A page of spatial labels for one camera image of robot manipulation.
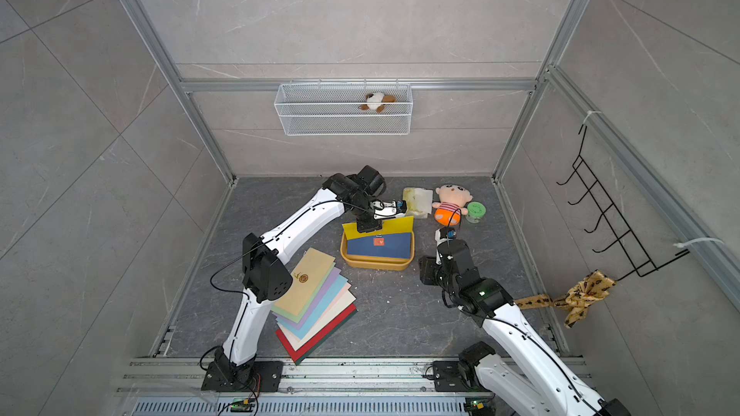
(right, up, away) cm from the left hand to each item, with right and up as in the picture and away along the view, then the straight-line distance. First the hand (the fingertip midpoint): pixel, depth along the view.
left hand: (380, 216), depth 87 cm
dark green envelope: (-15, -34, -7) cm, 38 cm away
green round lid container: (+36, 0, +17) cm, 40 cm away
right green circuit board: (+24, -47, -17) cm, 55 cm away
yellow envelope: (+3, -3, -4) cm, 6 cm away
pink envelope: (-17, -29, -4) cm, 34 cm away
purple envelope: (-24, -31, -5) cm, 40 cm away
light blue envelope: (-18, -28, -3) cm, 34 cm away
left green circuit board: (-36, -48, -15) cm, 61 cm away
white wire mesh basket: (-16, +37, +14) cm, 43 cm away
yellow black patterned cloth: (+50, -15, -21) cm, 56 cm away
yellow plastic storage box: (-1, -15, +4) cm, 16 cm away
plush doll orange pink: (+27, +5, +17) cm, 32 cm away
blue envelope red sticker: (+6, -10, +8) cm, 14 cm away
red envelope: (-18, -34, -7) cm, 39 cm away
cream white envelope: (-10, -26, -1) cm, 28 cm away
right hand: (+13, -12, -9) cm, 20 cm away
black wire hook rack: (+55, -4, -24) cm, 60 cm away
